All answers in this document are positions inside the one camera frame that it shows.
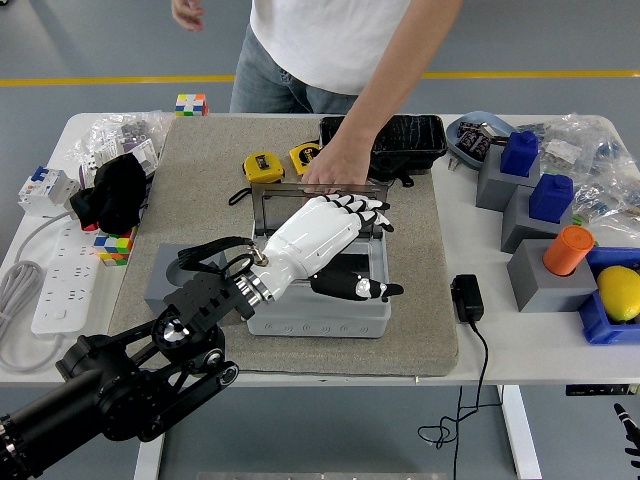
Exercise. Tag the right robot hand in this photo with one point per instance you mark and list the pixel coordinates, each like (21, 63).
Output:
(631, 435)

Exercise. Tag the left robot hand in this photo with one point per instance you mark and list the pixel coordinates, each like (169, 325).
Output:
(310, 235)

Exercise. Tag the person's left hand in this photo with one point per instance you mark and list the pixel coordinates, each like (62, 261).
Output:
(340, 167)

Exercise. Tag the person's right hand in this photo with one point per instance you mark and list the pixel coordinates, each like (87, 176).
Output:
(187, 15)

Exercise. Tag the smoky transparent box lid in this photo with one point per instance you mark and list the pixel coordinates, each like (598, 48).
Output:
(272, 210)

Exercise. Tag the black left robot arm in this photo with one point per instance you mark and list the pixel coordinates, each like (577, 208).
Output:
(200, 300)

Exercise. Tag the person's left forearm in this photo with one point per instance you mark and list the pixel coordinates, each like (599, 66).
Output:
(400, 75)

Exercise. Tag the grey plastic junction box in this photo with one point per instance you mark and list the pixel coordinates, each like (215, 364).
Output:
(320, 322)

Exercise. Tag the orange cylinder battery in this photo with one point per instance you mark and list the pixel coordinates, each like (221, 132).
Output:
(567, 250)

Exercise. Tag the yellow tape measure 5m print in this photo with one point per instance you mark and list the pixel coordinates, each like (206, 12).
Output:
(302, 157)

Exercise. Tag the black table control panel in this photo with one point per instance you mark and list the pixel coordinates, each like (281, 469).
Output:
(595, 389)

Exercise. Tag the black plastic tray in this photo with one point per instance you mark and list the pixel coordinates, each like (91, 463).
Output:
(415, 140)

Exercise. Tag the puzzle cube with white face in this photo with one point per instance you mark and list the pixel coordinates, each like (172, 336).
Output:
(191, 105)

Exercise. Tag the white table leg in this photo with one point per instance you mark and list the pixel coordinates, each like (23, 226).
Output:
(520, 430)
(147, 460)

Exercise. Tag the blue storage bin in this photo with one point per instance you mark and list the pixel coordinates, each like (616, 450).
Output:
(600, 325)

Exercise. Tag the light blue dish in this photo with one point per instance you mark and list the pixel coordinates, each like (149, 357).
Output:
(462, 150)

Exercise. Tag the person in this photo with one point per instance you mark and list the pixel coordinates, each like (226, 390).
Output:
(320, 40)

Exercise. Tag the grey-brown mat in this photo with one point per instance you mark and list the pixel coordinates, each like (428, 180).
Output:
(200, 165)

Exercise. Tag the dark purple component pack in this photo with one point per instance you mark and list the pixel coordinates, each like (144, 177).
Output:
(475, 142)

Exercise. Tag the clear bag of small parts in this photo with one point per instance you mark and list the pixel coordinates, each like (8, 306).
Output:
(115, 135)

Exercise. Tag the yellow lemon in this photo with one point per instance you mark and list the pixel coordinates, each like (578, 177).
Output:
(620, 292)

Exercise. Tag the grey holder block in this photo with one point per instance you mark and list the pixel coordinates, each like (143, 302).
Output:
(540, 290)
(160, 272)
(520, 230)
(492, 190)

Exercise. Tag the black power adapter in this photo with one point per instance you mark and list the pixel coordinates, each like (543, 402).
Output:
(467, 297)

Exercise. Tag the blue block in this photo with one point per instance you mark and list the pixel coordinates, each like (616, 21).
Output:
(520, 152)
(550, 197)

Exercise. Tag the black cloth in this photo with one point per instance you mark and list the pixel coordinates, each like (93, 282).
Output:
(117, 195)

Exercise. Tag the colourful puzzle cube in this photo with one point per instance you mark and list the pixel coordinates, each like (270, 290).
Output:
(112, 247)

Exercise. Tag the white blue circuit breaker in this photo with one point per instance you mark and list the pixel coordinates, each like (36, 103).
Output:
(45, 190)

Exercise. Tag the white power strip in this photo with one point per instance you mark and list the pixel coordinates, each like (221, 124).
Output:
(67, 280)

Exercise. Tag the clear bags of components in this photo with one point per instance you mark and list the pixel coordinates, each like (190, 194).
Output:
(600, 165)

